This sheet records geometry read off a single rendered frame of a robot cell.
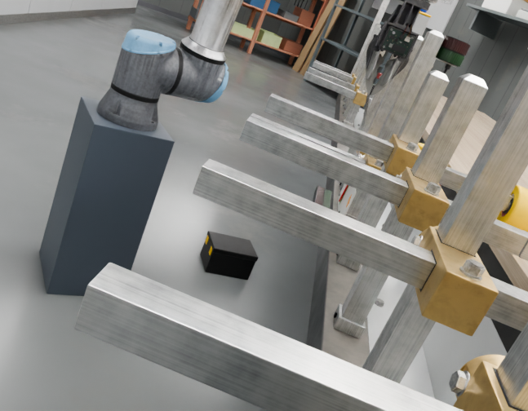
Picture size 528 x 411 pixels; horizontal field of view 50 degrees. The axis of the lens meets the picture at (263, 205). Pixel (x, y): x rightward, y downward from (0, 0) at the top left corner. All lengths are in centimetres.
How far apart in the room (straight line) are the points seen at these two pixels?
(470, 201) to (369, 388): 30
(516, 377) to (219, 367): 18
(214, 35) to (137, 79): 27
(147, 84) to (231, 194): 124
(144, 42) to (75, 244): 66
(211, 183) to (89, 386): 121
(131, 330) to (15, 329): 151
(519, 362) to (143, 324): 22
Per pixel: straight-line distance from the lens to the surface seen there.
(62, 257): 190
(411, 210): 76
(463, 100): 81
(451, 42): 130
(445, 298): 53
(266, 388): 32
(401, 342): 64
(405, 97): 131
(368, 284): 88
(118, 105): 178
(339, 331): 91
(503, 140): 57
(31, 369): 170
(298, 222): 54
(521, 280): 91
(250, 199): 54
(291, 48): 1011
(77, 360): 176
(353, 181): 78
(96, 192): 180
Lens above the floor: 113
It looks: 20 degrees down
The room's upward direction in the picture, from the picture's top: 23 degrees clockwise
